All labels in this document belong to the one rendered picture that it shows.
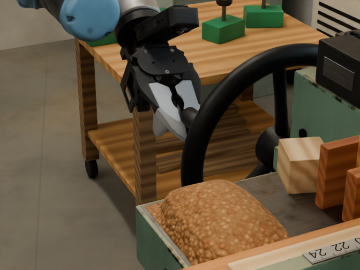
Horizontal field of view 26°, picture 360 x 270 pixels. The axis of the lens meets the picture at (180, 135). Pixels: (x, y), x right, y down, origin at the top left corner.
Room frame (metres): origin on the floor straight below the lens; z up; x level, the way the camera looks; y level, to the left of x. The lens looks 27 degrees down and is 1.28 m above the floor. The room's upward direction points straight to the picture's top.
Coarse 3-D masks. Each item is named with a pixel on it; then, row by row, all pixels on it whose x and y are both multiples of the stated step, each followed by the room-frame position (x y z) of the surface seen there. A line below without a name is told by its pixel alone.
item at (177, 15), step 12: (168, 12) 0.96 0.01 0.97; (180, 12) 0.96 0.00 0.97; (192, 12) 0.96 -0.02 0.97; (144, 24) 1.01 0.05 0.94; (156, 24) 0.98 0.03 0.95; (168, 24) 0.95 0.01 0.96; (180, 24) 0.95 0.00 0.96; (192, 24) 0.96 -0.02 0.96; (144, 36) 1.00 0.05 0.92; (156, 36) 1.00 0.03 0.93; (168, 36) 1.01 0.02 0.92
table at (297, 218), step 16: (256, 176) 0.67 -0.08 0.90; (272, 176) 0.67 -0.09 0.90; (256, 192) 0.64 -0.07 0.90; (272, 192) 0.64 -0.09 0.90; (144, 208) 0.61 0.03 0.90; (272, 208) 0.61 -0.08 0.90; (288, 208) 0.61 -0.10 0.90; (304, 208) 0.61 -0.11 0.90; (320, 208) 0.61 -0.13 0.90; (336, 208) 0.61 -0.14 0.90; (144, 224) 0.59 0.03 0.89; (288, 224) 0.58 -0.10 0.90; (304, 224) 0.58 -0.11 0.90; (320, 224) 0.58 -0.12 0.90; (144, 240) 0.59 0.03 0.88; (160, 240) 0.56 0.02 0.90; (144, 256) 0.59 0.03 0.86; (160, 256) 0.56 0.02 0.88; (176, 256) 0.53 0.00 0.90
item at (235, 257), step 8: (336, 224) 0.52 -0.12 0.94; (344, 224) 0.52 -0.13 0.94; (352, 224) 0.52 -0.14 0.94; (312, 232) 0.51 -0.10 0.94; (320, 232) 0.51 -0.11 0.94; (328, 232) 0.51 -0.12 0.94; (288, 240) 0.50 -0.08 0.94; (296, 240) 0.50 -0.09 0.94; (304, 240) 0.50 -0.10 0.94; (256, 248) 0.49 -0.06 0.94; (264, 248) 0.49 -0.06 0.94; (272, 248) 0.49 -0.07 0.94; (232, 256) 0.48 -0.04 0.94; (240, 256) 0.48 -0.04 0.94; (248, 256) 0.48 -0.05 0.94; (200, 264) 0.47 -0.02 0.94; (208, 264) 0.47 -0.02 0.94; (216, 264) 0.47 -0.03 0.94; (224, 264) 0.47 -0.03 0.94
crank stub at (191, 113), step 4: (188, 108) 0.90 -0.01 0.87; (192, 108) 0.90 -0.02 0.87; (184, 112) 0.89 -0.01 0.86; (188, 112) 0.89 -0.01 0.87; (192, 112) 0.88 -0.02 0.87; (196, 112) 0.88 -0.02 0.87; (184, 116) 0.89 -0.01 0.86; (188, 116) 0.88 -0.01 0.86; (192, 116) 0.88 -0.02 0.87; (184, 120) 0.88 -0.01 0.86; (188, 120) 0.88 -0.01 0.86; (192, 120) 0.87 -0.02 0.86; (184, 124) 0.89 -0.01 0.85; (188, 124) 0.87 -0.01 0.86
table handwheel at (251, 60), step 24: (288, 48) 0.88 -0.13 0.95; (312, 48) 0.89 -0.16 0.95; (240, 72) 0.85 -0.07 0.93; (264, 72) 0.86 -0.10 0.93; (216, 96) 0.84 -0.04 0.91; (216, 120) 0.83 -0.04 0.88; (192, 144) 0.82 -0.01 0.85; (264, 144) 0.88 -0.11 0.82; (192, 168) 0.82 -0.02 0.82; (264, 168) 0.87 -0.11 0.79
